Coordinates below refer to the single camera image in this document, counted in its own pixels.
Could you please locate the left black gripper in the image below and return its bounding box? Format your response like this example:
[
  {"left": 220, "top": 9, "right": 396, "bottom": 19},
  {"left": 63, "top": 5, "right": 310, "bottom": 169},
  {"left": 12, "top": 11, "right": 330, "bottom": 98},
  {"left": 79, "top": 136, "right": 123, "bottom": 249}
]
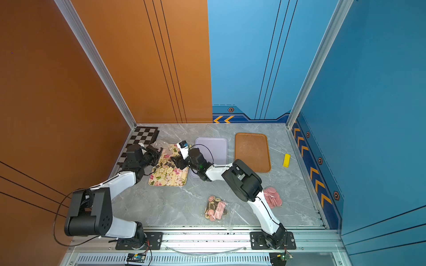
[{"left": 139, "top": 146, "right": 163, "bottom": 170}]

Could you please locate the ziploc bag of beige cookies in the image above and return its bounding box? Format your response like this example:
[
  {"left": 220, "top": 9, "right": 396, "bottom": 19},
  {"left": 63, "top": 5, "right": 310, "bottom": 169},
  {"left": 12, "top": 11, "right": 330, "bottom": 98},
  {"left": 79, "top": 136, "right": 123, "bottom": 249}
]
[{"left": 153, "top": 140, "right": 175, "bottom": 156}]

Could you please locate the ziploc bag of mixed cookies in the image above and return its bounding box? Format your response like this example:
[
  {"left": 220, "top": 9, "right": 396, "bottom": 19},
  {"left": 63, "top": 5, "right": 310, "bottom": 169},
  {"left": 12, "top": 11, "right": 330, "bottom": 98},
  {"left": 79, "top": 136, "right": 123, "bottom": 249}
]
[{"left": 204, "top": 195, "right": 237, "bottom": 231}]

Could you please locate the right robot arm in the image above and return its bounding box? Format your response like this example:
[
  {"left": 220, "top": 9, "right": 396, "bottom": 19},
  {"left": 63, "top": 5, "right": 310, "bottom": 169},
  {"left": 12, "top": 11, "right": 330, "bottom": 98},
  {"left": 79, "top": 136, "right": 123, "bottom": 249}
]
[{"left": 172, "top": 141, "right": 288, "bottom": 249}]

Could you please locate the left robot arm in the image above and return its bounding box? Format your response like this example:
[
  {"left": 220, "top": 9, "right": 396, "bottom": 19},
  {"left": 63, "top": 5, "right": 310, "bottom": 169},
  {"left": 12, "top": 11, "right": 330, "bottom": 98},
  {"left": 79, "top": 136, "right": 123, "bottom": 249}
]
[{"left": 64, "top": 144, "right": 163, "bottom": 249}]

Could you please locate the ziploc bag of pink cookies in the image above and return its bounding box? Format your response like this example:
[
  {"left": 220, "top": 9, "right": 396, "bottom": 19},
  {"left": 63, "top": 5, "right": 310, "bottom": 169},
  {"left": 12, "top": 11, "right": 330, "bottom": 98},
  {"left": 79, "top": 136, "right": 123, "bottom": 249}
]
[{"left": 263, "top": 187, "right": 282, "bottom": 209}]

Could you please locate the floral pattern tray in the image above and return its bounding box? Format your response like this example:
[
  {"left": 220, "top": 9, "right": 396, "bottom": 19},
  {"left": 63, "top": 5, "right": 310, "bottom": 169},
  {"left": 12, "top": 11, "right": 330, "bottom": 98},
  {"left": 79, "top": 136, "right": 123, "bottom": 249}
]
[{"left": 148, "top": 144, "right": 188, "bottom": 187}]

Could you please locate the black white chessboard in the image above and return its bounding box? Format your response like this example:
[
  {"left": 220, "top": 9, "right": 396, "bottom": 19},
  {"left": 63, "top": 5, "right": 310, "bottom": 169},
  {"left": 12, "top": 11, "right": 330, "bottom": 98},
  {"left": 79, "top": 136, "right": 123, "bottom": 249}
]
[{"left": 117, "top": 126, "right": 159, "bottom": 169}]

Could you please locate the lavender plastic tray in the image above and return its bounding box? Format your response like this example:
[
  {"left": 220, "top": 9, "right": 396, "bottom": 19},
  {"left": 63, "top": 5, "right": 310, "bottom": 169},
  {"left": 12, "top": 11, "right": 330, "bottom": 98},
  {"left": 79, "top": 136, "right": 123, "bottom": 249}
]
[{"left": 191, "top": 137, "right": 230, "bottom": 182}]

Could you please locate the brown plastic tray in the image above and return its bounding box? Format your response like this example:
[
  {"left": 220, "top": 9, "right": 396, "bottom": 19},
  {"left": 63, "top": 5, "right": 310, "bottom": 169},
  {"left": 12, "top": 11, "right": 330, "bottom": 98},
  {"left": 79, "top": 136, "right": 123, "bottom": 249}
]
[{"left": 235, "top": 133, "right": 271, "bottom": 173}]

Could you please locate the left green circuit board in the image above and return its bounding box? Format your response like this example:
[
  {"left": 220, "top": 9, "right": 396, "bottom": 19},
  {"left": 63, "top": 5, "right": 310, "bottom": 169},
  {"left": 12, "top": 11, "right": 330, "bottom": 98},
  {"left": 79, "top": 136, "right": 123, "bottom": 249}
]
[{"left": 126, "top": 253, "right": 146, "bottom": 265}]

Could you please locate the green circuit board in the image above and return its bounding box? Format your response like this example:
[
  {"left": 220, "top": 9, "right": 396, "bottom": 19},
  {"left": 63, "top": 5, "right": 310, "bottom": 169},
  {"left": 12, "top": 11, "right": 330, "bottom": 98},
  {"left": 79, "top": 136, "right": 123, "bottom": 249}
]
[
  {"left": 126, "top": 253, "right": 146, "bottom": 265},
  {"left": 269, "top": 253, "right": 294, "bottom": 266}
]

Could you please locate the yellow rectangular block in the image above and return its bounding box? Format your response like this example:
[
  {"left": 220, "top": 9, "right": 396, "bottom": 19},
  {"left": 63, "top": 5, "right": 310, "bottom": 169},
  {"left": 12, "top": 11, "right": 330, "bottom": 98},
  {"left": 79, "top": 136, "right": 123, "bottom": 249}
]
[{"left": 282, "top": 154, "right": 291, "bottom": 167}]

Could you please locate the right green circuit board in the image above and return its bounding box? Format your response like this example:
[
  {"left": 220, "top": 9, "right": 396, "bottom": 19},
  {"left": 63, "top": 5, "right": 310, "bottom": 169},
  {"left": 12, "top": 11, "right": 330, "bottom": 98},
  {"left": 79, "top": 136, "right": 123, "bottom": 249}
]
[{"left": 269, "top": 253, "right": 294, "bottom": 266}]

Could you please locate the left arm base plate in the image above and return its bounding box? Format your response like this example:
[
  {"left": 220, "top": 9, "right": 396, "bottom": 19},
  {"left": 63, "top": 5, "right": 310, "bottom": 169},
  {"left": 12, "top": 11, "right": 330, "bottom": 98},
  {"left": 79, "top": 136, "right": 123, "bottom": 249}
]
[{"left": 115, "top": 232, "right": 163, "bottom": 250}]

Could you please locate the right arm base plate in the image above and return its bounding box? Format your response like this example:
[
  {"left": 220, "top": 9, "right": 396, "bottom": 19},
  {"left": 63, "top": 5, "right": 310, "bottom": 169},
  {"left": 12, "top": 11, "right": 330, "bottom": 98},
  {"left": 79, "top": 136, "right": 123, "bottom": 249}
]
[{"left": 250, "top": 231, "right": 297, "bottom": 250}]

